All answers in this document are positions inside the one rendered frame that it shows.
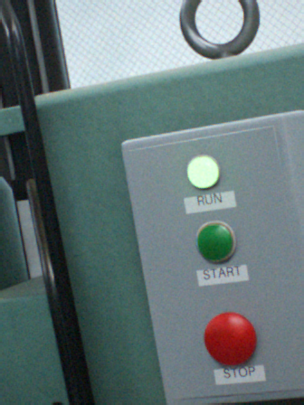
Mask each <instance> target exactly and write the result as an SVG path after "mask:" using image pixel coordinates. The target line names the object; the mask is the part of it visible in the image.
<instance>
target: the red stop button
mask: <svg viewBox="0 0 304 405"><path fill-rule="evenodd" d="M256 343H257V337H256V333H255V330H254V327H253V326H252V324H251V322H250V321H249V320H248V319H247V318H246V317H244V316H242V315H240V314H238V313H234V312H223V313H221V314H219V315H217V316H215V317H213V318H212V319H211V320H210V321H209V322H208V324H207V326H206V328H205V330H204V345H205V348H206V350H207V352H208V353H209V354H210V355H211V356H212V357H213V358H214V359H215V360H216V361H217V362H219V363H222V364H225V365H238V364H240V363H243V362H245V361H246V360H247V359H249V358H250V357H251V355H252V354H253V352H254V350H255V347H256Z"/></svg>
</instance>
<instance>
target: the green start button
mask: <svg viewBox="0 0 304 405"><path fill-rule="evenodd" d="M236 244H237V242H236V237H235V234H234V232H233V230H232V229H231V228H230V227H229V226H228V225H227V224H225V223H224V222H221V221H209V222H208V223H206V224H204V225H203V226H201V228H200V229H199V230H198V232H197V233H196V241H195V246H196V250H197V252H198V253H199V255H200V256H201V257H202V258H203V259H204V260H206V261H208V262H211V263H214V264H215V263H223V262H225V261H226V260H228V259H229V258H230V257H231V256H232V255H233V254H234V252H235V250H236Z"/></svg>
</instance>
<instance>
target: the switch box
mask: <svg viewBox="0 0 304 405"><path fill-rule="evenodd" d="M122 153H123V158H124V163H125V168H126V174H127V179H128V188H129V194H130V199H131V204H132V210H133V214H134V220H135V225H136V230H137V235H138V245H139V250H140V256H141V260H142V266H143V271H144V276H145V281H146V286H147V295H148V301H149V305H150V311H151V316H152V321H153V326H154V332H155V337H156V342H157V351H158V357H159V362H160V367H161V372H162V378H163V383H164V388H165V394H166V402H167V404H168V405H212V404H224V403H235V402H247V401H259V400H282V399H294V398H304V110H297V111H291V112H285V113H280V114H274V115H269V116H264V117H258V118H249V119H244V120H238V121H234V122H228V123H222V124H218V125H212V126H208V127H198V128H193V129H188V130H183V131H178V132H173V133H167V134H163V135H157V136H152V137H142V138H138V139H132V140H127V141H126V142H124V143H123V144H122ZM197 155H210V156H212V157H213V158H215V159H216V160H217V162H218V163H219V165H220V167H221V178H220V180H219V182H218V184H217V185H216V186H215V187H213V188H211V189H208V190H199V189H197V188H196V187H194V186H193V185H192V184H191V183H190V181H189V179H188V176H187V167H188V165H189V163H190V161H191V160H192V159H193V158H194V157H195V156H197ZM231 191H233V194H234V200H235V205H236V207H232V208H225V209H220V210H213V211H207V212H196V213H189V214H187V213H186V207H185V198H191V197H197V196H202V195H208V194H214V193H225V192H231ZM209 221H221V222H224V223H225V224H227V225H228V226H229V227H230V228H231V229H232V230H233V232H234V234H235V237H236V242H237V244H236V250H235V252H234V253H233V255H232V256H231V257H230V258H229V259H228V260H226V261H225V262H223V263H215V264H214V263H211V262H208V261H206V260H204V259H203V258H202V257H201V256H200V255H199V253H198V252H197V250H196V246H195V241H196V233H197V232H198V230H199V229H200V228H201V226H203V225H204V224H206V223H208V222H209ZM242 265H246V268H247V273H248V278H249V280H242V281H234V282H226V283H219V284H212V285H203V286H199V285H198V281H197V275H196V271H200V270H208V269H215V268H229V267H236V266H242ZM223 312H234V313H238V314H240V315H242V316H244V317H246V318H247V319H248V320H249V321H250V322H251V324H252V326H253V327H254V330H255V333H256V337H257V343H256V347H255V350H254V352H253V354H252V355H251V357H250V358H249V359H247V360H246V361H245V362H243V363H240V364H238V365H225V364H222V363H219V362H217V361H216V360H215V359H214V358H213V357H212V356H211V355H210V354H209V353H208V352H207V350H206V348H205V345H204V330H205V328H206V326H207V324H208V322H209V321H210V320H211V319H212V318H213V317H215V316H217V315H219V314H221V313H223ZM260 365H263V368H264V372H265V378H266V381H256V382H245V383H234V384H223V385H216V384H215V378H214V370H220V369H230V368H240V367H250V366H260Z"/></svg>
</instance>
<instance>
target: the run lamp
mask: <svg viewBox="0 0 304 405"><path fill-rule="evenodd" d="M187 176H188V179H189V181H190V183H191V184H192V185H193V186H194V187H196V188H197V189H199V190H208V189H211V188H213V187H215V186H216V185H217V184H218V182H219V180H220V178H221V167H220V165H219V163H218V162H217V160H216V159H215V158H213V157H212V156H210V155H197V156H195V157H194V158H193V159H192V160H191V161H190V163H189V165H188V167H187Z"/></svg>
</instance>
